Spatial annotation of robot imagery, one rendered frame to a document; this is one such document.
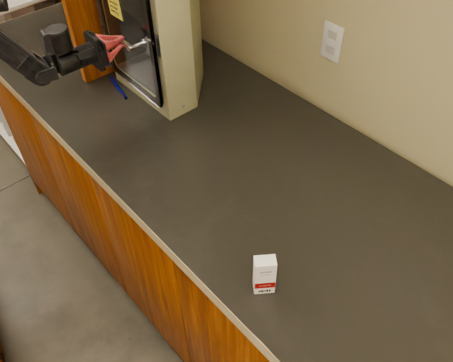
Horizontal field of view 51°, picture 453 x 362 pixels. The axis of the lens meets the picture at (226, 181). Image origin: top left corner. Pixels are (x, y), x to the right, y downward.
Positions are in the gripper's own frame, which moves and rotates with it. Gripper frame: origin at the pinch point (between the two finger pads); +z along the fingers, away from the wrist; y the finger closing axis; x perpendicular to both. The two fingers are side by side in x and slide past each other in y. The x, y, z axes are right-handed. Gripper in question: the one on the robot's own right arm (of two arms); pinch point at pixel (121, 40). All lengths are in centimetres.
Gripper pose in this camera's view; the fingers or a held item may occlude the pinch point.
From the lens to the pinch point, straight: 145.3
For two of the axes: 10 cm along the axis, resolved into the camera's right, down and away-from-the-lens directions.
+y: -0.2, -7.0, -7.1
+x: -6.5, -5.4, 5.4
